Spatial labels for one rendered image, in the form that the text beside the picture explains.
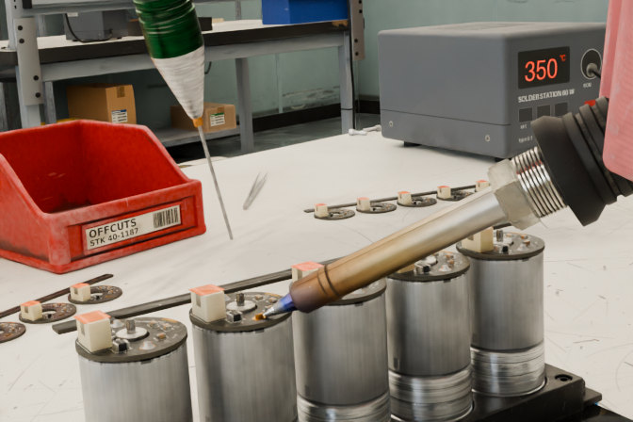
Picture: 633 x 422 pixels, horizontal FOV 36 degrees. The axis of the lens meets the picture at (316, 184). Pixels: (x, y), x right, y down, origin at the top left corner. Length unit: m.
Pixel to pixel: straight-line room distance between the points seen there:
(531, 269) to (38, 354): 0.21
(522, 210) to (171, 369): 0.08
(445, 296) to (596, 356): 0.12
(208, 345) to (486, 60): 0.51
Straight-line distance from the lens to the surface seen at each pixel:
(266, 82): 6.07
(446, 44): 0.74
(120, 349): 0.22
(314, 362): 0.25
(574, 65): 0.75
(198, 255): 0.52
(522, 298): 0.28
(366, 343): 0.24
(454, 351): 0.26
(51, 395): 0.36
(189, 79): 0.19
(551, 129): 0.20
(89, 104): 5.02
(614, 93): 0.19
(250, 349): 0.23
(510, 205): 0.21
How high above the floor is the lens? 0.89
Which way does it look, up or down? 12 degrees down
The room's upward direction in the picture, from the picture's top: 3 degrees counter-clockwise
